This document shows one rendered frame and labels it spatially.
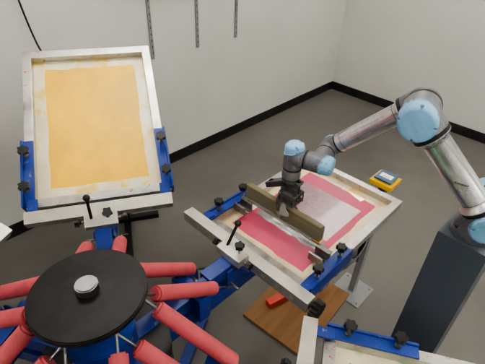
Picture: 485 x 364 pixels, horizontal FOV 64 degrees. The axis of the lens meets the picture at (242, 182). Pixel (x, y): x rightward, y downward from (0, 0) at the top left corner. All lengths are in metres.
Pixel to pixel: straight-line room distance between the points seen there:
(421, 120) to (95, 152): 1.33
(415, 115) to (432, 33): 3.90
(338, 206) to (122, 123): 1.12
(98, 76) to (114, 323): 1.32
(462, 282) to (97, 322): 1.29
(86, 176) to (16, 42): 1.36
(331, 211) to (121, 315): 1.20
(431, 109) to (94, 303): 1.07
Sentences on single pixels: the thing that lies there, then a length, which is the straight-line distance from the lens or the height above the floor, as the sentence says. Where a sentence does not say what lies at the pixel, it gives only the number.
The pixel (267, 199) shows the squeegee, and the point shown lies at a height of 1.13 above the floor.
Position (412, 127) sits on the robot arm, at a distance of 1.27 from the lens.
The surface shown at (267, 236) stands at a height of 0.96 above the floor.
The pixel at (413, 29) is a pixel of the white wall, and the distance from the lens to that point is 5.21.
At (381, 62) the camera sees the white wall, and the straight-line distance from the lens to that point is 5.43.
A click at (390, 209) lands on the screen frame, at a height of 0.99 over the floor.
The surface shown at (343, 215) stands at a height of 0.96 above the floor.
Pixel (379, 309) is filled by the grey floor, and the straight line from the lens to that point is 2.88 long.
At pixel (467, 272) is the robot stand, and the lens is 1.69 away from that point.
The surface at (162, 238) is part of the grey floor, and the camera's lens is 3.15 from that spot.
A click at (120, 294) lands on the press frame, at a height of 1.32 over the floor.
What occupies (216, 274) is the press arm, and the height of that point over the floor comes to 1.04.
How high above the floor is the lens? 2.19
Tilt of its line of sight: 36 degrees down
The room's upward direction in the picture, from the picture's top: 2 degrees clockwise
